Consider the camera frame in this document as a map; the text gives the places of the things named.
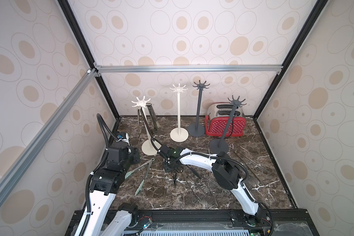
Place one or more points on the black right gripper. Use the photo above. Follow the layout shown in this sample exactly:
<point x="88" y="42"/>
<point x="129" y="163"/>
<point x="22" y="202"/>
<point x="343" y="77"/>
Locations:
<point x="171" y="168"/>

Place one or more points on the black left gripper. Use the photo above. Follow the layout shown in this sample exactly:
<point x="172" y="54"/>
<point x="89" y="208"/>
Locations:
<point x="136" y="153"/>

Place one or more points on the cream utensil rack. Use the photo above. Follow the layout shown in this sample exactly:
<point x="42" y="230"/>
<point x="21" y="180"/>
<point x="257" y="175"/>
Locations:
<point x="148" y="147"/>
<point x="179" y="134"/>

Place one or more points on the black handled steel tongs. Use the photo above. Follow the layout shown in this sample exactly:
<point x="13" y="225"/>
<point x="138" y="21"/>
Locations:
<point x="187" y="180"/>

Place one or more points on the mint green silicone tongs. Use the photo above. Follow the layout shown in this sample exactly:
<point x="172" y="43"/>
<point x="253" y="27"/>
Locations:
<point x="148" y="164"/>

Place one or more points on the slim steel tongs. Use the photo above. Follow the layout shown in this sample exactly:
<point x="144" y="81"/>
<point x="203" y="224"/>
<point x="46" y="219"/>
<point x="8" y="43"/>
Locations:
<point x="150" y="130"/>

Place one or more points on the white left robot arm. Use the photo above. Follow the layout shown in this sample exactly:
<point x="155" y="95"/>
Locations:
<point x="104" y="181"/>

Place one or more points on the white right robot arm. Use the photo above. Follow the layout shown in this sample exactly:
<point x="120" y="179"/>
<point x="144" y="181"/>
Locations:
<point x="229" y="174"/>

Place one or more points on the dark grey rack back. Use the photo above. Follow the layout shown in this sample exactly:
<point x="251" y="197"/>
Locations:
<point x="196" y="129"/>

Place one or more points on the dark grey rack near toaster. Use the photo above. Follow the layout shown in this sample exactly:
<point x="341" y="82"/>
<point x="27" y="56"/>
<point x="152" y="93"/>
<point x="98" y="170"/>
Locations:
<point x="220" y="144"/>

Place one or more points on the red polka dot toaster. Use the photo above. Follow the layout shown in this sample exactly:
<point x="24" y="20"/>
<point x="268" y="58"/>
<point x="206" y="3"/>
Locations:
<point x="217" y="117"/>

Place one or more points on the horizontal aluminium frame bar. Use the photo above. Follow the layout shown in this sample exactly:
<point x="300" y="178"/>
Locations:
<point x="188" y="68"/>

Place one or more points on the diagonal aluminium frame bar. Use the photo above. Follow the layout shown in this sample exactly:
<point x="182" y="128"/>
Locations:
<point x="20" y="166"/>

